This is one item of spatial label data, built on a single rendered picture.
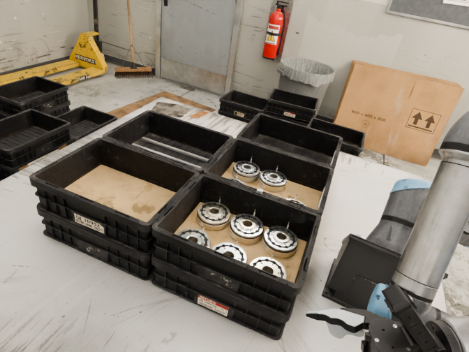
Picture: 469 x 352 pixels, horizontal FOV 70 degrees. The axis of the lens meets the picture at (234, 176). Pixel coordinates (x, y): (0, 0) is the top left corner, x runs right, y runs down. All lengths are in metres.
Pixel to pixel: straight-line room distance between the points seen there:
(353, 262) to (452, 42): 3.14
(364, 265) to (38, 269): 0.92
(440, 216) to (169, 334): 0.68
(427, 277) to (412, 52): 3.32
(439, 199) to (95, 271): 0.90
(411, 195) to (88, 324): 0.93
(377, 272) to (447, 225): 0.36
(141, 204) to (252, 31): 3.21
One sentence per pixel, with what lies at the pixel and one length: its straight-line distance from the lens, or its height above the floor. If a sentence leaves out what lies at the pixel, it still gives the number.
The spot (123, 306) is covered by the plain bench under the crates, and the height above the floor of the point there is 0.70.
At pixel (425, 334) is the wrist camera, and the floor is 1.13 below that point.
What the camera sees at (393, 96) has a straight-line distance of 3.79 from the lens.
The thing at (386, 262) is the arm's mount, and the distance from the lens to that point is 0.99.
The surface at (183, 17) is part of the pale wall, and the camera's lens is 4.38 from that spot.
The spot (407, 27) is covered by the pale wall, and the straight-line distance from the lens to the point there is 3.85.
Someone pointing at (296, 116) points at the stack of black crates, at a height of 0.52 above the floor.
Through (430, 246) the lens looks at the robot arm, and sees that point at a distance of 0.69.
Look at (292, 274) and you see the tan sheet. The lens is 0.96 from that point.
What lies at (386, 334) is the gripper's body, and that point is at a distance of 0.60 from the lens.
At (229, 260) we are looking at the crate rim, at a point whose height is 0.93.
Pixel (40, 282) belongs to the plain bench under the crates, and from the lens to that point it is 1.11.
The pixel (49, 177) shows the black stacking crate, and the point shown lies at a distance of 1.14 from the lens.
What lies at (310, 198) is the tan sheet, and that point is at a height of 0.83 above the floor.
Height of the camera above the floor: 1.53
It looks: 34 degrees down
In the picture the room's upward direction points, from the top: 10 degrees clockwise
